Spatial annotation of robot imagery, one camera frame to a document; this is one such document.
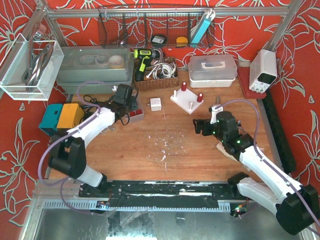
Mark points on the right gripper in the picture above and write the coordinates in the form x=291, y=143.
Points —
x=203, y=127

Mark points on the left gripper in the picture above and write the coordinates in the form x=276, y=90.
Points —
x=132, y=104

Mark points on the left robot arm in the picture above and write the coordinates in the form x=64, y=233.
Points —
x=67, y=154

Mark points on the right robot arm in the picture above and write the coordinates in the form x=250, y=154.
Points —
x=294, y=205

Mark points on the translucent spring bin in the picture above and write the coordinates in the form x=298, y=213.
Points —
x=138, y=118

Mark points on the small red springs in bin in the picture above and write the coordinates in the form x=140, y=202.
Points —
x=135, y=113

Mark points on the beige work glove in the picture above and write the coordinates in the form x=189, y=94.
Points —
x=221, y=148

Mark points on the orange black screwdriver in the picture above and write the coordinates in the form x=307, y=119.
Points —
x=218, y=100

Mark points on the white cube power socket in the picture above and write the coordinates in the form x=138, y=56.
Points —
x=155, y=104

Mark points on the white peg board fixture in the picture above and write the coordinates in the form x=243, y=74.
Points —
x=187, y=100

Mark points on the grey plastic tape container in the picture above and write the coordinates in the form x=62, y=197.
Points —
x=103, y=68

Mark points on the woven wicker basket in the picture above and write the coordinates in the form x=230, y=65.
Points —
x=155, y=84

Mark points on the white plastic storage box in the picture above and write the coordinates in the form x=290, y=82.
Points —
x=212, y=71

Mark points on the yellow teal soldering station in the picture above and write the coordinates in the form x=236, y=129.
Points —
x=61, y=117

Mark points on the white bench power supply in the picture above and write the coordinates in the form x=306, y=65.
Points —
x=262, y=71

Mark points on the yellow tape measure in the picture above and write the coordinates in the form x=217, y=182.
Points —
x=181, y=42

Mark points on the clear acrylic hanging box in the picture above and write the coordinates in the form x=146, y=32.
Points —
x=29, y=71

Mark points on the soldering iron with cable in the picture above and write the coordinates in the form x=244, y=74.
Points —
x=89, y=105

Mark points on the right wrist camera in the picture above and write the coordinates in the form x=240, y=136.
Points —
x=214, y=110

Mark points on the green cordless drill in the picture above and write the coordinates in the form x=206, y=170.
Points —
x=144, y=56

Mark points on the black wire wall basket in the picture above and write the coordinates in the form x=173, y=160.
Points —
x=135, y=24

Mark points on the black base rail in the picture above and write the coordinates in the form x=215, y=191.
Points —
x=118, y=188

